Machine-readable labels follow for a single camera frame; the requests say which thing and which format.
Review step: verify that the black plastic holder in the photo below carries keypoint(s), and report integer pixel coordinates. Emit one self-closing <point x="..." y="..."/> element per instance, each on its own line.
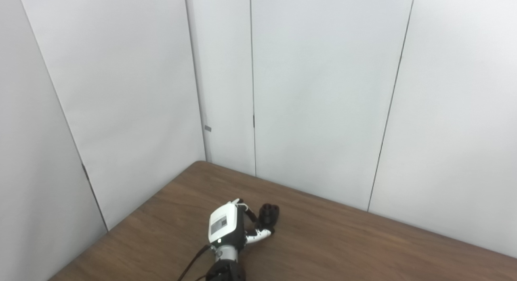
<point x="268" y="214"/>

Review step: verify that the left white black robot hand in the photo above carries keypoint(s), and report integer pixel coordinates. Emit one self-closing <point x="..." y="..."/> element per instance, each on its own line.
<point x="223" y="224"/>

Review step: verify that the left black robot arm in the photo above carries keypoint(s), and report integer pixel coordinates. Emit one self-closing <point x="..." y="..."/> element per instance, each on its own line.
<point x="227" y="269"/>

